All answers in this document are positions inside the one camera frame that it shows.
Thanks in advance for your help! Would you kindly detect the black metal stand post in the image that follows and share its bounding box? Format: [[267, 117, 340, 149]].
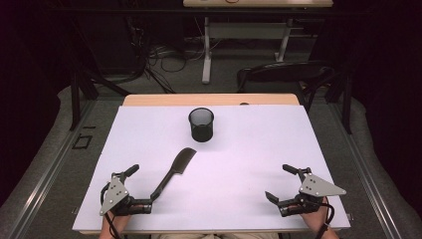
[[341, 71, 353, 135]]

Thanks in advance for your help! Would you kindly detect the black metal stand frame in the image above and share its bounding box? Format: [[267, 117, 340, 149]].
[[69, 64, 132, 131]]

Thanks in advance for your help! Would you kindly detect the person's right hand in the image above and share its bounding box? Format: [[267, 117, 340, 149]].
[[288, 196, 329, 232]]

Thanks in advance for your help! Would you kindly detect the bundle of floor cables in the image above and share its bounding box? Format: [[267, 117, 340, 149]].
[[127, 16, 213, 95]]

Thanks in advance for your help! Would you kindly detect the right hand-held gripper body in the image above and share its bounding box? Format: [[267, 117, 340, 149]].
[[278, 166, 347, 218]]

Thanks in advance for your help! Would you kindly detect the person's left hand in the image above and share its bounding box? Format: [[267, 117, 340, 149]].
[[110, 204, 147, 230]]

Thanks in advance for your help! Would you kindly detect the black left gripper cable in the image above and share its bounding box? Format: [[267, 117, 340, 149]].
[[100, 182, 122, 239]]

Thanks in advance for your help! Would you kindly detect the wooden table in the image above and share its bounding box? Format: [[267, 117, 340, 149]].
[[79, 93, 349, 236]]

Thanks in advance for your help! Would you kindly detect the black mesh pen cup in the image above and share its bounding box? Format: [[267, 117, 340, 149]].
[[187, 107, 215, 143]]

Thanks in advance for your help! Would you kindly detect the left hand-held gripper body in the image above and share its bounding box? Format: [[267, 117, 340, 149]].
[[99, 171, 134, 217]]

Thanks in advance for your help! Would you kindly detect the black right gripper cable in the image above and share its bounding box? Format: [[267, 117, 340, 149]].
[[315, 196, 336, 239]]

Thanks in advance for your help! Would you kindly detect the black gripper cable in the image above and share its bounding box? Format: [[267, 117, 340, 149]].
[[100, 182, 122, 239], [315, 196, 336, 239]]

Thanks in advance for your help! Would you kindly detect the white table cover board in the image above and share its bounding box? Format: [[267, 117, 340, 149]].
[[72, 105, 351, 232]]

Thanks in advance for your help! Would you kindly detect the black comb with handle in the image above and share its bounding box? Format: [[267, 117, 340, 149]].
[[149, 146, 198, 202]]

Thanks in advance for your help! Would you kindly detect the desk with white legs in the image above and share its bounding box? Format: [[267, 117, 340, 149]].
[[182, 0, 334, 85]]

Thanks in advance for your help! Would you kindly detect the black chair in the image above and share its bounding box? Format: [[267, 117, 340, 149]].
[[236, 61, 336, 113]]

